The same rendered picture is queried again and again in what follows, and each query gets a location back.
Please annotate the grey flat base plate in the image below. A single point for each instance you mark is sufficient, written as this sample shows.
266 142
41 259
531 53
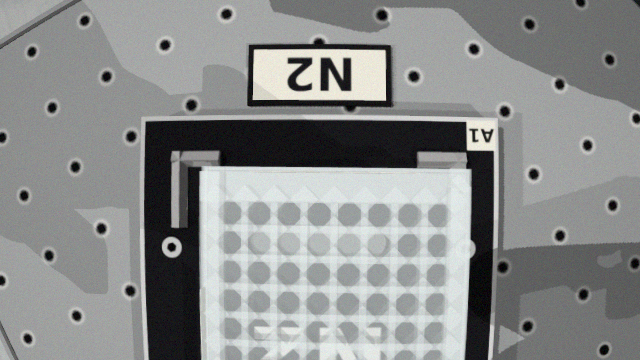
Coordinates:
561 76

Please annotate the white well plate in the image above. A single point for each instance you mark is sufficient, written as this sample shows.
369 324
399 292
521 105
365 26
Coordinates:
234 207

